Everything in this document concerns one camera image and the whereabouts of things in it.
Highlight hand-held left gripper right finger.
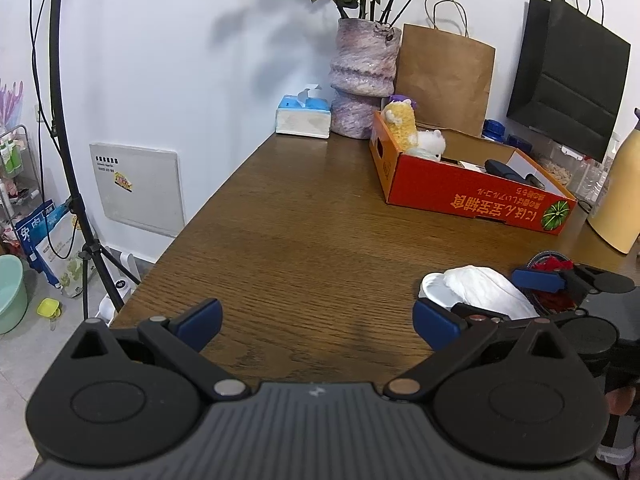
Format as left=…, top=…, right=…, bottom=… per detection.
left=382, top=298, right=568, bottom=403

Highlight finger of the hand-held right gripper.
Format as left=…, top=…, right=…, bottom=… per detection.
left=511, top=262, right=637, bottom=309
left=451, top=301, right=591, bottom=328

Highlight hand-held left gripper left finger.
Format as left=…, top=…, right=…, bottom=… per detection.
left=67, top=298, right=251, bottom=403

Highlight white pleated cloth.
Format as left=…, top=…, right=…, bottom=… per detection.
left=442, top=264, right=541, bottom=321

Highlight braided cable coil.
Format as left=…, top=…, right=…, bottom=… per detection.
left=525, top=250, right=581, bottom=317

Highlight red rose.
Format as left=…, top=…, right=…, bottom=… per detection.
left=530, top=255, right=576, bottom=313

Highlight red cardboard box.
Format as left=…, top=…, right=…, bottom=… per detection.
left=369, top=110, right=578, bottom=236

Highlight navy blue case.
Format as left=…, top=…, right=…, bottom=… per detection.
left=484, top=158, right=543, bottom=188

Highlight yellow and white plush toy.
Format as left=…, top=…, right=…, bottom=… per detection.
left=382, top=100, right=447, bottom=161

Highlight white floor appliance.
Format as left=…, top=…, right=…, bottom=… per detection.
left=97, top=245, right=138, bottom=321

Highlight clear plastic container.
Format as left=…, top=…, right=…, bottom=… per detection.
left=570, top=157, right=608, bottom=201

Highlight clear container with grains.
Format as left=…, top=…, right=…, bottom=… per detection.
left=532, top=140, right=583, bottom=186

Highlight yellow thermos jug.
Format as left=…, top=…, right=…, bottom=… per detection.
left=587, top=108, right=640, bottom=256

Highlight black tripod stand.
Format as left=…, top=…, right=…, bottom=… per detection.
left=27, top=0, right=142, bottom=313

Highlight blue and white package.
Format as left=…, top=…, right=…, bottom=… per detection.
left=14, top=199, right=98, bottom=298

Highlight green plastic basin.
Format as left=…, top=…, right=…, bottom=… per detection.
left=0, top=254, right=29, bottom=335

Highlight black paper bag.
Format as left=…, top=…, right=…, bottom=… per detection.
left=506, top=0, right=632, bottom=163

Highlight brown paper bag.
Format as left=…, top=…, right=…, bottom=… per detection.
left=394, top=0, right=497, bottom=137

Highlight blue tissue box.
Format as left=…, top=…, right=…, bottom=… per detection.
left=275, top=82, right=332, bottom=138

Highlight purple textured vase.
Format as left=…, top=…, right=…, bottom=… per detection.
left=327, top=17, right=402, bottom=139

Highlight purple plastic hangers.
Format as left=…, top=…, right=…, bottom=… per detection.
left=0, top=80, right=26, bottom=128

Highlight wire storage rack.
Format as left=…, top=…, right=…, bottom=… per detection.
left=0, top=125, right=43, bottom=246

